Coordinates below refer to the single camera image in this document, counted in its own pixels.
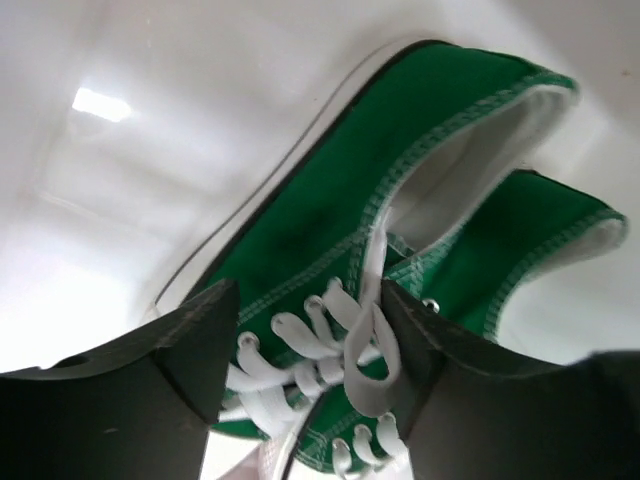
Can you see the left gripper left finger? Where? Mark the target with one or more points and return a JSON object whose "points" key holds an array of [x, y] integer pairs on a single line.
{"points": [[138, 407]]}

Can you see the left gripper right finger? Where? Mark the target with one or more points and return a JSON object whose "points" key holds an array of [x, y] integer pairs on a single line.
{"points": [[472, 409]]}

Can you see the green sneaker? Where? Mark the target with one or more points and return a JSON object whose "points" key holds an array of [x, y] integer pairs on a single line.
{"points": [[427, 134], [528, 226]]}

